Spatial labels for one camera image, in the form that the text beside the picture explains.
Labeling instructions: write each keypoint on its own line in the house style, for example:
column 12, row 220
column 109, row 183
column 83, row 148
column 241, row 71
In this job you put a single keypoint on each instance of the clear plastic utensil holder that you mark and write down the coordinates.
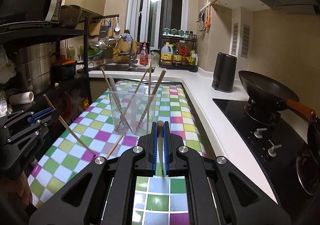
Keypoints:
column 133, row 103

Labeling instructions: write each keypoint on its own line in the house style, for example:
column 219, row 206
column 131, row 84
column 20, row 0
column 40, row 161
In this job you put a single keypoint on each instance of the yellow cooking oil bottle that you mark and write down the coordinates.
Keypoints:
column 166, row 55

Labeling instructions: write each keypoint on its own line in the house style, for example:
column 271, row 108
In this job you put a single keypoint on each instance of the chrome sink faucet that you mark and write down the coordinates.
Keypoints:
column 125, row 51

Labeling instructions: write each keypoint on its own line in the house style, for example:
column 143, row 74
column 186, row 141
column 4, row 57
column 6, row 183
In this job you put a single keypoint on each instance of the metal fork in holder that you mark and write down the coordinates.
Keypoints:
column 122, row 120

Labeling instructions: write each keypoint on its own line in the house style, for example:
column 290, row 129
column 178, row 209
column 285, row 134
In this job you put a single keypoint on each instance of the microwave oven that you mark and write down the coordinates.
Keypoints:
column 13, row 11

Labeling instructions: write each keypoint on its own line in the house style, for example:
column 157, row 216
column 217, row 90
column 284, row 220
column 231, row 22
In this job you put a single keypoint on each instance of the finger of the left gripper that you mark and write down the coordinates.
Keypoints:
column 46, row 117

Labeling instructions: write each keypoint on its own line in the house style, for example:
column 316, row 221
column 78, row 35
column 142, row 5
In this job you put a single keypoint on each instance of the orange lidded black pot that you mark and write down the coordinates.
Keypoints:
column 62, row 69

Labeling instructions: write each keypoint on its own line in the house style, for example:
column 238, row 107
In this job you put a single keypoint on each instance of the wooden chopstick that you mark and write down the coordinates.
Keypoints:
column 160, row 141
column 63, row 122

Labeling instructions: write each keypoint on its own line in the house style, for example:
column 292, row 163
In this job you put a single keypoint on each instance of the black wok wooden handle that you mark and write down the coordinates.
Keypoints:
column 268, row 92

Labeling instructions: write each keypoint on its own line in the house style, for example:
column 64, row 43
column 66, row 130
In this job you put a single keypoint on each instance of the black shelf rack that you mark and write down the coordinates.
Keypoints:
column 26, row 40

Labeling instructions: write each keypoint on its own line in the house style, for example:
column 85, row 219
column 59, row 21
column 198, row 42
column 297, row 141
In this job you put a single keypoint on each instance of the stainless steel pot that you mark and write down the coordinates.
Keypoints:
column 33, row 66

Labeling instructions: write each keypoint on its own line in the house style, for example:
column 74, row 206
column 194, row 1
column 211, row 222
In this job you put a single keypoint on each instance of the black electric kettle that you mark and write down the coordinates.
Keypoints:
column 224, row 72

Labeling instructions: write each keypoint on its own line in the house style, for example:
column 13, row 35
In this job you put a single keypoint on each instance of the person's left hand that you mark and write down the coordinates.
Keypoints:
column 21, row 187

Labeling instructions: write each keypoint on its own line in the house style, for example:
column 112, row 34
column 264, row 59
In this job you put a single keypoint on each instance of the checkered table mat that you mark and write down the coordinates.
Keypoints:
column 158, row 199

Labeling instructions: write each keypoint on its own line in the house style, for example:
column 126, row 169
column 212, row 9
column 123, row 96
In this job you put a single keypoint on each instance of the white paper roll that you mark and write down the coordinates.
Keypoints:
column 23, row 98

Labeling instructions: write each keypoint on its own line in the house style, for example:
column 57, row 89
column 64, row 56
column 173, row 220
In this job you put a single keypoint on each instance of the black spice rack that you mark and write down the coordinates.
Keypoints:
column 184, row 52

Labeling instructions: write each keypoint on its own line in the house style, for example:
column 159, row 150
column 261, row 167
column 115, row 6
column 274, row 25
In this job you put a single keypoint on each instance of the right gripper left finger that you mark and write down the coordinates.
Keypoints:
column 103, row 191

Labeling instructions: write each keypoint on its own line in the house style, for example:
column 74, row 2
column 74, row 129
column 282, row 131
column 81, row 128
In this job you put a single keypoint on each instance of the red dish soap bottle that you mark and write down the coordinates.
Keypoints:
column 144, row 52

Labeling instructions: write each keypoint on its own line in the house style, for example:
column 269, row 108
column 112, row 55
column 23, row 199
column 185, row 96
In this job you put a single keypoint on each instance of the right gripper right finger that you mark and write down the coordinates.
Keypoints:
column 217, row 191

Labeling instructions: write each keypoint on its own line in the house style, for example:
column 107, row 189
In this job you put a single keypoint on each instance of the black gas stove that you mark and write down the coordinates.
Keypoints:
column 285, row 158

